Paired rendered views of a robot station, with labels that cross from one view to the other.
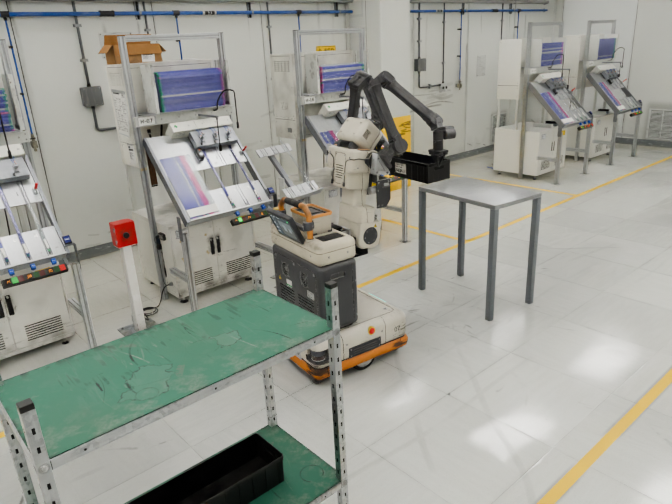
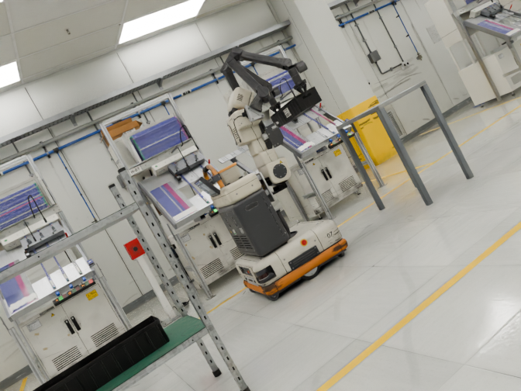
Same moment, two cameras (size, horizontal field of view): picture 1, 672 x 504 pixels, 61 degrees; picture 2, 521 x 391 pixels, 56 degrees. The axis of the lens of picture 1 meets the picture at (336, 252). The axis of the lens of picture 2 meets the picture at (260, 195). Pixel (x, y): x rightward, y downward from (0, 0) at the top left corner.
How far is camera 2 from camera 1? 1.40 m
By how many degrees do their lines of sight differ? 24
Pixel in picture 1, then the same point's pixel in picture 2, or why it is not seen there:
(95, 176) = (146, 233)
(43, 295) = (96, 310)
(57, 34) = (91, 149)
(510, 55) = (438, 10)
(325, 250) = (230, 189)
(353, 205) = (256, 153)
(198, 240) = (199, 240)
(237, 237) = not seen: hidden behind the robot
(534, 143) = (495, 65)
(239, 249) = not seen: hidden behind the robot
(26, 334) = (93, 342)
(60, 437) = not seen: outside the picture
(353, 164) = (236, 122)
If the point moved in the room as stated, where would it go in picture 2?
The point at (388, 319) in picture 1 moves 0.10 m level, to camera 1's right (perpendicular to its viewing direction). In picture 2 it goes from (317, 229) to (330, 223)
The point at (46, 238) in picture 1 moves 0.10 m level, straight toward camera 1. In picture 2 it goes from (78, 266) to (76, 267)
